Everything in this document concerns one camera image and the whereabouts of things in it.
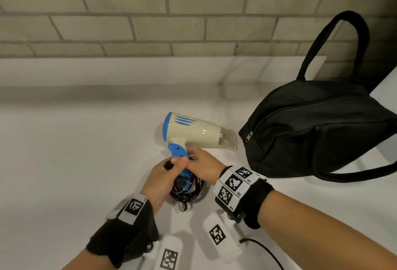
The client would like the person's left hand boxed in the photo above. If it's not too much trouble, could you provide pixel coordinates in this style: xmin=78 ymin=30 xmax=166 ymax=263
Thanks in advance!
xmin=139 ymin=156 xmax=190 ymax=216

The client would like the person's right hand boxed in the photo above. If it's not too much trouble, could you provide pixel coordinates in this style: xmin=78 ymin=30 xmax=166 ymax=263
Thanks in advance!
xmin=185 ymin=147 xmax=227 ymax=185

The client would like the black power cord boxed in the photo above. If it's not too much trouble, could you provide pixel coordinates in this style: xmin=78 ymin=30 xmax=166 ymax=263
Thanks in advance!
xmin=163 ymin=161 xmax=206 ymax=203

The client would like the white and blue hair dryer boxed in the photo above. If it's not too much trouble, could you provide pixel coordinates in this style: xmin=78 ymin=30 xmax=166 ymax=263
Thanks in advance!
xmin=162 ymin=111 xmax=239 ymax=213

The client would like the black fabric bag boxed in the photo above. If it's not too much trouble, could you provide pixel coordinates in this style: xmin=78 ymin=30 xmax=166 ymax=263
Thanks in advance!
xmin=238 ymin=10 xmax=397 ymax=184

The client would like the person's right forearm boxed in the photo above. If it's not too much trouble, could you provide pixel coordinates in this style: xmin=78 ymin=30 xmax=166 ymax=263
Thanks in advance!
xmin=257 ymin=189 xmax=397 ymax=270

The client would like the person's left forearm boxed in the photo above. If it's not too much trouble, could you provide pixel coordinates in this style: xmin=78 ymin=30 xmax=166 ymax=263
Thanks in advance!
xmin=62 ymin=248 xmax=117 ymax=270

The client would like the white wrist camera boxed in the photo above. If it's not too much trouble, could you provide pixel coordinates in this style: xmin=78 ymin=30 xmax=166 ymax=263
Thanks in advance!
xmin=142 ymin=235 xmax=184 ymax=270
xmin=202 ymin=212 xmax=247 ymax=264

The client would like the thin black camera cable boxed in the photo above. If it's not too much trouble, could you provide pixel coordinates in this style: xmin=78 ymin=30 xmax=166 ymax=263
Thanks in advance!
xmin=239 ymin=238 xmax=285 ymax=270

